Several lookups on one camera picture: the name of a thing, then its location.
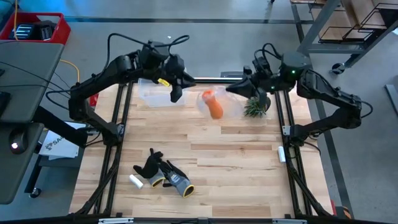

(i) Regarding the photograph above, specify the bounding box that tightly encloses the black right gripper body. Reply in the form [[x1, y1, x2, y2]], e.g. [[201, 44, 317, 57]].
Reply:
[[243, 64, 286, 93]]

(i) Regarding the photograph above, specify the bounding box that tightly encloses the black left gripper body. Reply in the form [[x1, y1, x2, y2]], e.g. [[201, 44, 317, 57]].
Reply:
[[165, 54, 187, 87]]

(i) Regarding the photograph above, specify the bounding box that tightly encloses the small green potted plant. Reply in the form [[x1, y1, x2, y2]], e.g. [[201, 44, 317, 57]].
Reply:
[[243, 96, 269, 119]]

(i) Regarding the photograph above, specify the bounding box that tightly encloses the clear plastic bag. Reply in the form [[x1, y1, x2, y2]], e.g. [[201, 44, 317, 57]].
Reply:
[[196, 85, 244, 119]]

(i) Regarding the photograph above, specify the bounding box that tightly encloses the white bandage roll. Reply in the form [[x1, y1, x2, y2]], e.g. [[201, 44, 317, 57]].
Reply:
[[128, 174, 145, 190], [277, 145, 287, 164]]

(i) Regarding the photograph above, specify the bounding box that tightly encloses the clear plastic bin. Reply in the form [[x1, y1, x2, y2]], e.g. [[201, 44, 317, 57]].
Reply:
[[137, 78, 188, 108]]

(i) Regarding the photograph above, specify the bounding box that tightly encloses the grey metal cart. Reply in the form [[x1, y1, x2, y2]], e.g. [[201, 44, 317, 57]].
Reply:
[[277, 0, 398, 76]]

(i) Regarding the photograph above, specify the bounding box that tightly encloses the grey printed glove yellow cuff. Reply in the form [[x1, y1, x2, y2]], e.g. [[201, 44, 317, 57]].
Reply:
[[159, 159, 196, 199]]

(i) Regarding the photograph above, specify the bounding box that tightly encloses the brown cardboard box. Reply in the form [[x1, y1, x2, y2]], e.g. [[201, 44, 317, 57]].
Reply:
[[310, 0, 398, 41]]

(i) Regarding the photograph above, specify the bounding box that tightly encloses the red plastic crate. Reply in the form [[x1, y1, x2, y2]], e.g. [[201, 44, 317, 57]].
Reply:
[[0, 12, 72, 46]]

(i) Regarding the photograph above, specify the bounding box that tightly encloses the white printed paper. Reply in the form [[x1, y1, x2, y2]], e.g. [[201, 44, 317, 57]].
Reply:
[[38, 121, 80, 161]]

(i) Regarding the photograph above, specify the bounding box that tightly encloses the black box device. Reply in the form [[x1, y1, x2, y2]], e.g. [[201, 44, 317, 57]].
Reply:
[[34, 20, 58, 42]]

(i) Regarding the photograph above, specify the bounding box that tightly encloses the grey desk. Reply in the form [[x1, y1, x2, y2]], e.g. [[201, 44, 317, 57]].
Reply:
[[0, 40, 65, 205]]

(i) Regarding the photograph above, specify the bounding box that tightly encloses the black striped device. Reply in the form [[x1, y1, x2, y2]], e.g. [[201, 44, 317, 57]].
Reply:
[[9, 22, 35, 41]]

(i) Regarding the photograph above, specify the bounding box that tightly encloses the black computer mouse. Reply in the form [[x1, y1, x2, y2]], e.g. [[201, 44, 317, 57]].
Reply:
[[8, 128, 29, 156]]

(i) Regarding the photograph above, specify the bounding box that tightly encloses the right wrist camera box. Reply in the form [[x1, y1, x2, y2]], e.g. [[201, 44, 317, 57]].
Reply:
[[252, 57, 272, 76]]

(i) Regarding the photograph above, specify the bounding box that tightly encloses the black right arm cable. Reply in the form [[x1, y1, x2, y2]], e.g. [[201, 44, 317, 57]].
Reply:
[[254, 42, 282, 63]]

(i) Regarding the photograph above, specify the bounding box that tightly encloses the black aluminium frame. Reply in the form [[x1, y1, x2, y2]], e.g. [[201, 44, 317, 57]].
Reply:
[[74, 77, 335, 218]]

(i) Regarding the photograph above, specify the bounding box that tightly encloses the black wire rack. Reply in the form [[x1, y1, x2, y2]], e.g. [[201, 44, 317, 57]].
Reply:
[[318, 26, 374, 44], [358, 2, 398, 32]]

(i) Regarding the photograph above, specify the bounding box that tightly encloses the yellow cable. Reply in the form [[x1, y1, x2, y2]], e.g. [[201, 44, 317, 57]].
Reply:
[[12, 0, 19, 42], [58, 58, 81, 83]]

